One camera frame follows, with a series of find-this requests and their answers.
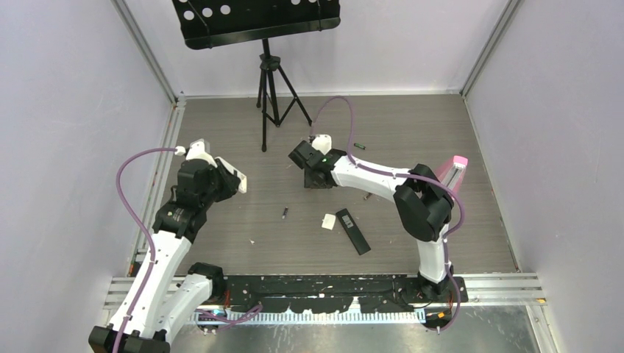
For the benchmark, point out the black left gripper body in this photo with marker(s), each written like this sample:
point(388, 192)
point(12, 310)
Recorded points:
point(221, 187)

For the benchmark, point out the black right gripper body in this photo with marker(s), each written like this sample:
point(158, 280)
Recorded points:
point(310, 183)

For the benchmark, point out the white battery cover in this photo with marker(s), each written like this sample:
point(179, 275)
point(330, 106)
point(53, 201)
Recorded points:
point(328, 222)

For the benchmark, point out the white remote control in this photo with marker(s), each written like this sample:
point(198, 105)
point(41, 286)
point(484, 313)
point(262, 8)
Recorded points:
point(242, 178)

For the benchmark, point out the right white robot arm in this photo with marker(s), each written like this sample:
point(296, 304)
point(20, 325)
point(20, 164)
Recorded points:
point(423, 205)

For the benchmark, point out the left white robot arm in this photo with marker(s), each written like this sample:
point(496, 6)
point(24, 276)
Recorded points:
point(148, 321)

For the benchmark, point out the black remote control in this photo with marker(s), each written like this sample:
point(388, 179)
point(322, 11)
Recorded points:
point(353, 232)

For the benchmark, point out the pink metronome box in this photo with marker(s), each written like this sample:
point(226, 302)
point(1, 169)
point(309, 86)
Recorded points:
point(451, 173)

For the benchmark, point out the black music stand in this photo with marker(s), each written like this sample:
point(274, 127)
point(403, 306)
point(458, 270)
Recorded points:
point(210, 24)

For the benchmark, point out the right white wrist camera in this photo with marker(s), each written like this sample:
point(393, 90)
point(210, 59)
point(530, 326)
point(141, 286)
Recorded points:
point(321, 142)

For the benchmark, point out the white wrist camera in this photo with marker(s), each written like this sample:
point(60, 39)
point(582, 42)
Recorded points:
point(198, 150)
point(321, 142)

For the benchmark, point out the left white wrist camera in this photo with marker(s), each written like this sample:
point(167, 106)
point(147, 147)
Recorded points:
point(198, 150)

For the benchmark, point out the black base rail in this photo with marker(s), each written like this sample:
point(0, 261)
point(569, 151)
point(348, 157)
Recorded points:
point(336, 294)

